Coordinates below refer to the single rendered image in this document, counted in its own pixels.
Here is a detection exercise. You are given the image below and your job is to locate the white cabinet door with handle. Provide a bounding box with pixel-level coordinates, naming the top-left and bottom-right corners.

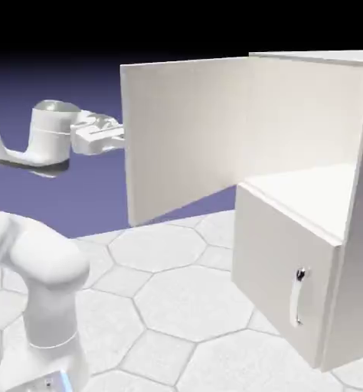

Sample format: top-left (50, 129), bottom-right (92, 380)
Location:
top-left (231, 182), bottom-right (342, 371)

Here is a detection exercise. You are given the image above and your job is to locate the white cabinet door without handle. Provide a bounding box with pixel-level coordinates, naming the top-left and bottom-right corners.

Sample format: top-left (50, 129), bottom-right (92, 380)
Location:
top-left (119, 57), bottom-right (253, 228)

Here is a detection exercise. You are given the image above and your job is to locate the white cabinet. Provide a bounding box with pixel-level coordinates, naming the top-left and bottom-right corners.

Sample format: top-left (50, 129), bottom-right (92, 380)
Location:
top-left (231, 50), bottom-right (363, 374)

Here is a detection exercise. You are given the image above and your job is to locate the curved silver door handle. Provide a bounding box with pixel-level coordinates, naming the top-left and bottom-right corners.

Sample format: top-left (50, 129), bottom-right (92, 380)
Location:
top-left (289, 266), bottom-right (308, 328)

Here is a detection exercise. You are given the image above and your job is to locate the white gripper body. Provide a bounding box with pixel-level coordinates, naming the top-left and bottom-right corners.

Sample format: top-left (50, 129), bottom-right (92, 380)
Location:
top-left (69, 119), bottom-right (126, 155)

